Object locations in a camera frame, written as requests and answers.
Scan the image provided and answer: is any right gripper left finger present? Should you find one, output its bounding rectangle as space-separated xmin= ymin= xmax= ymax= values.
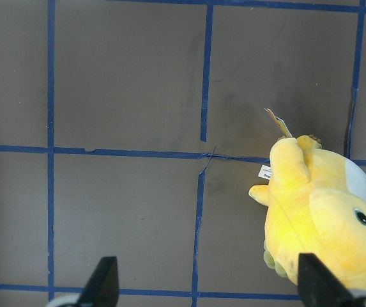
xmin=45 ymin=255 xmax=121 ymax=307

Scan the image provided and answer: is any yellow plush dinosaur toy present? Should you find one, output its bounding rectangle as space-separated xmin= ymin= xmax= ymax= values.
xmin=248 ymin=117 xmax=366 ymax=290

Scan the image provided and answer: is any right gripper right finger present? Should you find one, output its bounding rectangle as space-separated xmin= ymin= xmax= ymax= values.
xmin=297 ymin=253 xmax=366 ymax=307

